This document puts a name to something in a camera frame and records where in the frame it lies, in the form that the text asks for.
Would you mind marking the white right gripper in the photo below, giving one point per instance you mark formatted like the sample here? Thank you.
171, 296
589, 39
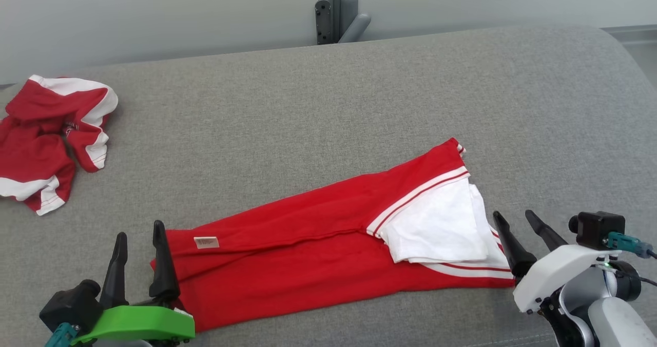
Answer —
557, 272

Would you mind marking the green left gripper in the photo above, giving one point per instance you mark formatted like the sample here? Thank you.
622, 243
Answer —
138, 324

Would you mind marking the red white-striped shorts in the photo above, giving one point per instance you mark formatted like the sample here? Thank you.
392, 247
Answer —
36, 152

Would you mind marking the red basketball jersey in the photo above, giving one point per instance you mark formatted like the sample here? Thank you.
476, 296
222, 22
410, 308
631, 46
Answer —
308, 254

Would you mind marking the grey baseboard strip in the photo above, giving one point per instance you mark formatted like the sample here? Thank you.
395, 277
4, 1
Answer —
631, 34

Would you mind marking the grey tube foot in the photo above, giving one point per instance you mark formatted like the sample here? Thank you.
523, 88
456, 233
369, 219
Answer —
354, 26

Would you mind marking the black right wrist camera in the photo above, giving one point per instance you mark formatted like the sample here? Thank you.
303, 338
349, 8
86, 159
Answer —
595, 229

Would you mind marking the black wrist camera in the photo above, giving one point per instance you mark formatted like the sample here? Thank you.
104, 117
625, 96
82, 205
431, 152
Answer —
69, 306
595, 229

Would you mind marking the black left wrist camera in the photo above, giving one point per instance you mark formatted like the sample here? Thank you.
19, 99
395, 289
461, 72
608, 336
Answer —
69, 306

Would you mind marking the dark bracket plate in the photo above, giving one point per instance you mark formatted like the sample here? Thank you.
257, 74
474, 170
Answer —
323, 23

